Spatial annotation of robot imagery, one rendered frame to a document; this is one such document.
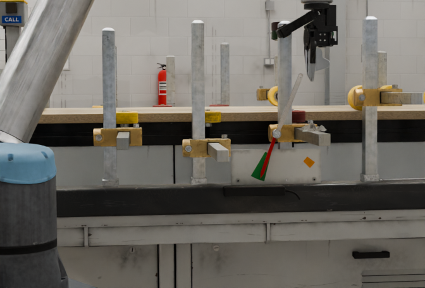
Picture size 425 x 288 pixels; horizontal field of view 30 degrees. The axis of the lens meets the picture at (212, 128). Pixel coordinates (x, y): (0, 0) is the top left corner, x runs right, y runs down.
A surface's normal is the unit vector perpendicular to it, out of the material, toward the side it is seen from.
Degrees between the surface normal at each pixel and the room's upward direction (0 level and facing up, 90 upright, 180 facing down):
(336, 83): 90
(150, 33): 90
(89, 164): 90
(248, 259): 90
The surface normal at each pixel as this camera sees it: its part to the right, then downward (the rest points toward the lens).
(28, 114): 0.77, 0.15
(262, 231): 0.10, 0.05
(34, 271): 0.55, -0.30
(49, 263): 0.79, -0.32
